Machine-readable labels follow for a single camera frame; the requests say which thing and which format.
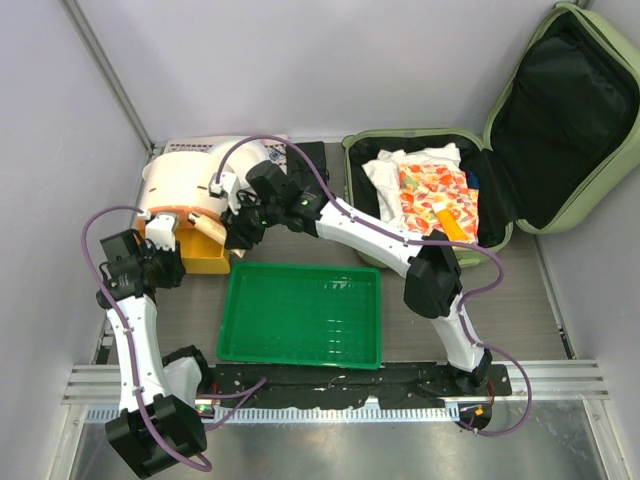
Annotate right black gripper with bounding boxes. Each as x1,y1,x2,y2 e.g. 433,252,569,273
220,193,282,251

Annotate beige cosmetic tube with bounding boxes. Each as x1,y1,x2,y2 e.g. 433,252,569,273
188,212,227,246

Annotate cream round drawer cabinet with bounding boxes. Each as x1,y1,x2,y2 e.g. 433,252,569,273
139,151,231,275

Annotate green plastic tray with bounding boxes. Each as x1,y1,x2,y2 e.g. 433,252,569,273
217,263,382,370

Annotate white garment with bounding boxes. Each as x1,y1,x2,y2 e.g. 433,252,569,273
362,143,461,226

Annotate floral orange cloth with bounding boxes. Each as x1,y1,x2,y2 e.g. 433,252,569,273
398,163,479,244

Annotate orange tube white cap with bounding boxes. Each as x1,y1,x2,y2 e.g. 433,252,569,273
432,202,467,242

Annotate green hard-shell suitcase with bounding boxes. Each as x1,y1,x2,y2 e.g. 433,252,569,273
343,2,639,251

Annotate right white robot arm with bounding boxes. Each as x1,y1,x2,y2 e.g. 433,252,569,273
209,161,492,395

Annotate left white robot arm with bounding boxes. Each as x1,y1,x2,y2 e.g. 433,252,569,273
96,229,213,479

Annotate white paper plate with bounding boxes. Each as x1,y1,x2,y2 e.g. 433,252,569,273
208,139,269,175

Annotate patterned cloth placemat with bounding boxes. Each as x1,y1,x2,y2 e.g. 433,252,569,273
163,135,287,173

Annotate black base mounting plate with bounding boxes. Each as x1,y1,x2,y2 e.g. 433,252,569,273
196,362,512,410

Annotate blue garment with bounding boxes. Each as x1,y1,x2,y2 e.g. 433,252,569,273
465,170,480,190

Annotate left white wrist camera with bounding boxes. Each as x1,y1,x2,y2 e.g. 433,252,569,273
137,210,179,251

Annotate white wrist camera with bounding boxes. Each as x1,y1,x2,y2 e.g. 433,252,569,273
137,210,179,251
208,172,240,211

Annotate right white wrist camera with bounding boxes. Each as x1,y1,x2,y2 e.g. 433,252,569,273
208,172,240,211

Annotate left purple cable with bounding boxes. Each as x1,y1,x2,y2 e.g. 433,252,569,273
81,205,269,472

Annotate purple cable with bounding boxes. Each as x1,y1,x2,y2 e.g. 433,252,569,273
214,133,532,436
81,205,269,472

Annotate white slotted cable duct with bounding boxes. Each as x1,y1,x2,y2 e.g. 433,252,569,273
84,399,459,425

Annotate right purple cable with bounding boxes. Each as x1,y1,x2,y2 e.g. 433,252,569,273
214,133,532,436

